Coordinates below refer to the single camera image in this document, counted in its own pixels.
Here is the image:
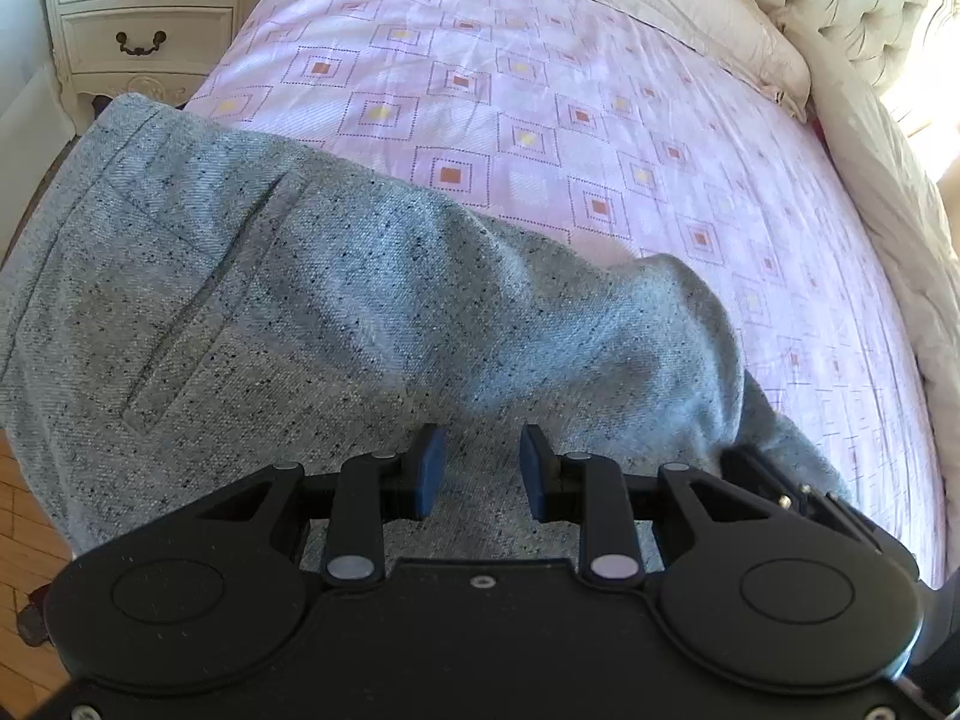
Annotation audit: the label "white nightstand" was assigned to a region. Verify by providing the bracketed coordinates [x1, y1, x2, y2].
[34, 0, 295, 118]

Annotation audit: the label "pale pink pillow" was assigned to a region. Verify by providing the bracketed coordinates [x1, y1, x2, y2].
[480, 0, 815, 122]

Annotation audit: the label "grey speckled pants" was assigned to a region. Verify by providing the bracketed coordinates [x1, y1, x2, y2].
[0, 94, 856, 565]

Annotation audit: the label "dark brown object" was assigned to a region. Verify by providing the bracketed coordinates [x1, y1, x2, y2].
[15, 591, 55, 647]

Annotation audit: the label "cream duvet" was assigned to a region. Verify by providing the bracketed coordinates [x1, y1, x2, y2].
[806, 52, 960, 587]

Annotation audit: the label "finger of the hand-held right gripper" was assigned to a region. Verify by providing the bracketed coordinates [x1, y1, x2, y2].
[720, 444, 809, 512]

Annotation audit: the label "pink patterned bed sheet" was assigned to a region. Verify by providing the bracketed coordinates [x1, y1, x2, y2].
[184, 0, 947, 590]

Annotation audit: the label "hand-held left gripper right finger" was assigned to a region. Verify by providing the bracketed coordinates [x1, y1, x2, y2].
[520, 424, 822, 590]

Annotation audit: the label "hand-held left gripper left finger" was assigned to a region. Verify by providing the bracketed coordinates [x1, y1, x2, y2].
[196, 424, 449, 589]

